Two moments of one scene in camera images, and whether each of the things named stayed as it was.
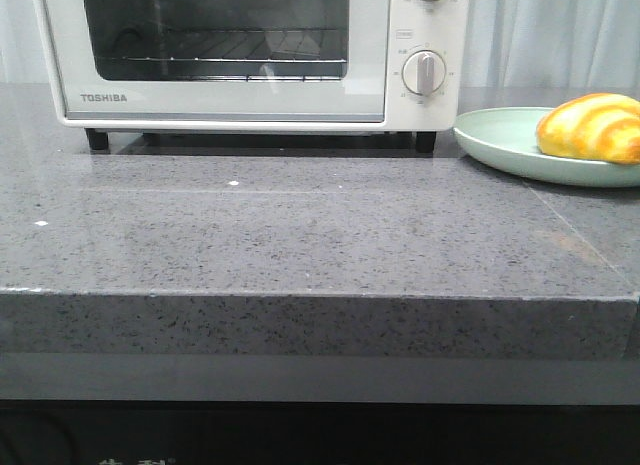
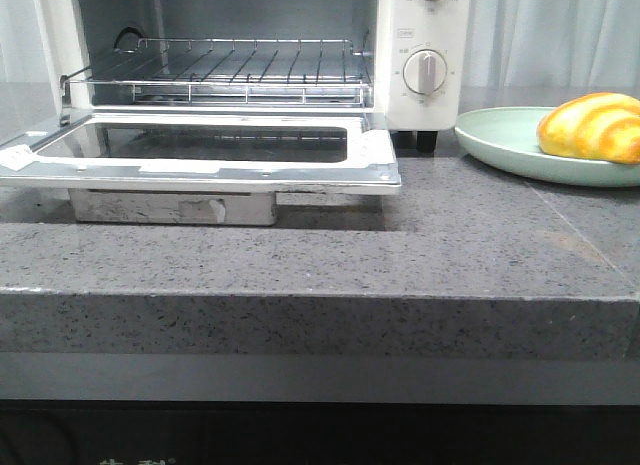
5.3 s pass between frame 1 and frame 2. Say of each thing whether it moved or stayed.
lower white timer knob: stayed
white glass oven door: moved
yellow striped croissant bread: stayed
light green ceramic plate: stayed
